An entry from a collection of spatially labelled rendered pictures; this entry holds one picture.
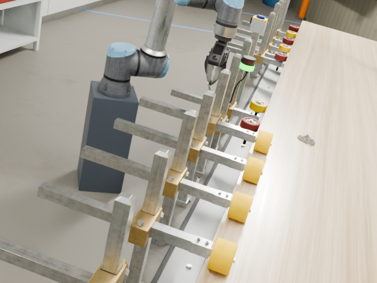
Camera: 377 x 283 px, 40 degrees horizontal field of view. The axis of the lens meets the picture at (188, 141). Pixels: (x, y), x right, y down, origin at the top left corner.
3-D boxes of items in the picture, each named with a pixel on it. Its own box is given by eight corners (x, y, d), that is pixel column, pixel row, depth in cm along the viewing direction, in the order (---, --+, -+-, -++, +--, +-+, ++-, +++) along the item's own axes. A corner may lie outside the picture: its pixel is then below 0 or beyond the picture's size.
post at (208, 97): (173, 213, 190) (204, 91, 169) (175, 208, 193) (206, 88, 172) (182, 216, 189) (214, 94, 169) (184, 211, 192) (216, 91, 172)
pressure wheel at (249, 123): (233, 144, 221) (240, 119, 217) (237, 137, 229) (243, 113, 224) (251, 150, 220) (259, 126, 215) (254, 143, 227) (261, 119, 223)
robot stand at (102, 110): (78, 191, 307) (93, 97, 281) (77, 168, 329) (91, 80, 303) (120, 194, 314) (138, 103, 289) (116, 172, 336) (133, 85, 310)
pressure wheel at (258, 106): (251, 128, 242) (258, 105, 237) (241, 120, 247) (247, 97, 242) (264, 127, 246) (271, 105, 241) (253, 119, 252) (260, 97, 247)
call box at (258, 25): (248, 32, 258) (252, 17, 255) (250, 30, 264) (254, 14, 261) (262, 36, 257) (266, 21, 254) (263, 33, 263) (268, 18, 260)
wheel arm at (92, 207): (36, 197, 134) (37, 185, 133) (43, 190, 137) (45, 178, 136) (221, 264, 127) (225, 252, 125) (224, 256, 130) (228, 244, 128)
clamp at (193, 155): (179, 158, 173) (182, 145, 170) (189, 142, 185) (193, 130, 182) (197, 164, 172) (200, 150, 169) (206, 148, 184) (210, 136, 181)
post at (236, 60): (205, 155, 234) (233, 54, 213) (207, 153, 237) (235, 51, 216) (212, 158, 233) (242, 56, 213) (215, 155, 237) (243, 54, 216)
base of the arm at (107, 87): (98, 96, 285) (101, 78, 281) (96, 82, 301) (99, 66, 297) (133, 100, 290) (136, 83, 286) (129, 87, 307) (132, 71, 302)
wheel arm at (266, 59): (215, 49, 339) (217, 42, 338) (216, 48, 342) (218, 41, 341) (280, 68, 333) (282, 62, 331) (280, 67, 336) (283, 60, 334)
